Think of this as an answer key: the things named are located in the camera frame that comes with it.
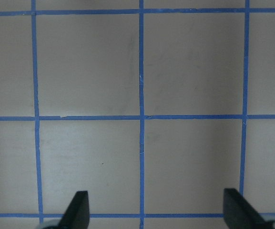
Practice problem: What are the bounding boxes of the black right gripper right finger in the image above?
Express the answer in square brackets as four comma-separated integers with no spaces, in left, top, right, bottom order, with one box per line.
[223,188,272,229]

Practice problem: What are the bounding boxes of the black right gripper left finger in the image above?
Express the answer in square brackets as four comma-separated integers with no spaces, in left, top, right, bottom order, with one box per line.
[57,191,90,229]

